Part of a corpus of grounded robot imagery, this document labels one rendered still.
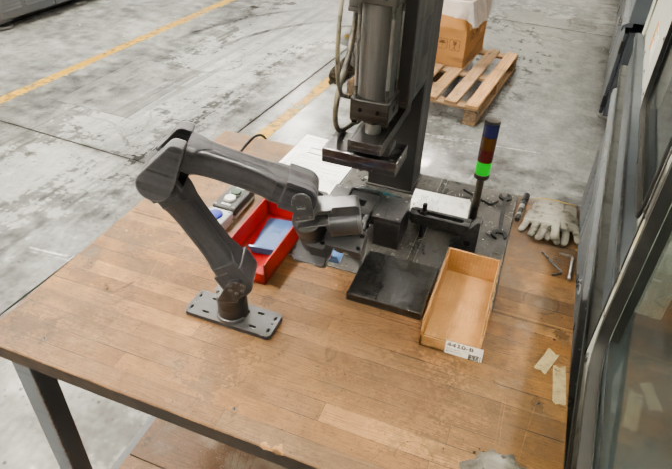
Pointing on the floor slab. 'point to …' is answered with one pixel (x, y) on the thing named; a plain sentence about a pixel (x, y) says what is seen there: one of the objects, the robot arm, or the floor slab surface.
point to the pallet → (444, 75)
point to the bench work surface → (288, 357)
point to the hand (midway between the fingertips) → (321, 255)
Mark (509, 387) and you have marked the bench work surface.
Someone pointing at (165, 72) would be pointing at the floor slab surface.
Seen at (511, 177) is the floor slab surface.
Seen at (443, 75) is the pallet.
